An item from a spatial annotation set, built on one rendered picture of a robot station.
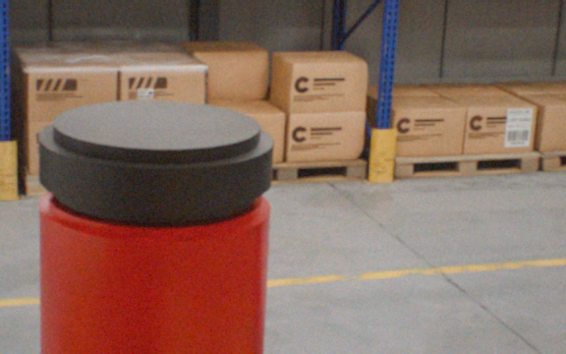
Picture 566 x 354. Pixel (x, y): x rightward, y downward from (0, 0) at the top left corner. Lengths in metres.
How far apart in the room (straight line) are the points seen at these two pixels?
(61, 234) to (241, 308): 0.04
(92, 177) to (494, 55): 10.34
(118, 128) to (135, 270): 0.03
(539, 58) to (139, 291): 10.56
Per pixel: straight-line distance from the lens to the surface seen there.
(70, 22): 9.34
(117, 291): 0.24
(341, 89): 8.60
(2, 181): 8.04
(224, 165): 0.24
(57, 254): 0.25
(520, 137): 9.33
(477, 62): 10.49
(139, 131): 0.25
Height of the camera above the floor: 2.40
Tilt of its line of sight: 16 degrees down
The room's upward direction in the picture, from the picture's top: 3 degrees clockwise
